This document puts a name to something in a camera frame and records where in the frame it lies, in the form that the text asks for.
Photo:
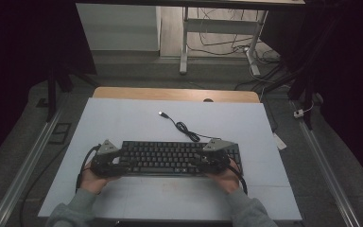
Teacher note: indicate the desk with white legs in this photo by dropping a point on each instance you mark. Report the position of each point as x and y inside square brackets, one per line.
[220, 26]

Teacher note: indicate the dark curtain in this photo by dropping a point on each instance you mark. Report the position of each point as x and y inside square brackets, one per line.
[349, 63]
[19, 47]

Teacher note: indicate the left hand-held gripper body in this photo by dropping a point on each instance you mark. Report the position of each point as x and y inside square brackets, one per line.
[104, 164]

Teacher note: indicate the aluminium floor rail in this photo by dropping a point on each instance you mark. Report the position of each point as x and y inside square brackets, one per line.
[327, 173]
[22, 173]

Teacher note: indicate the black metal stand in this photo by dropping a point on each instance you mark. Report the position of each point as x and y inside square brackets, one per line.
[307, 94]
[52, 94]

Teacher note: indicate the black computer keyboard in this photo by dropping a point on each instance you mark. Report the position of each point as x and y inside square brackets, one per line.
[170, 157]

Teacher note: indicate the small white box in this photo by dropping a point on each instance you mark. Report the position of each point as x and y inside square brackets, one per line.
[298, 113]

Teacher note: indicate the white cabinet panel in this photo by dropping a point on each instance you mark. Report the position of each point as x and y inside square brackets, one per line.
[116, 28]

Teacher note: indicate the white paper tag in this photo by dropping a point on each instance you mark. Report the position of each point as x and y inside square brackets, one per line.
[280, 142]

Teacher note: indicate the white table cover board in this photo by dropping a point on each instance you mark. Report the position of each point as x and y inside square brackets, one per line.
[138, 119]

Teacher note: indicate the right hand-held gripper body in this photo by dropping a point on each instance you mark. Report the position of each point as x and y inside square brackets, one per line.
[217, 162]

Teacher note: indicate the wooden table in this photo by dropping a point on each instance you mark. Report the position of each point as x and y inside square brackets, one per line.
[170, 94]

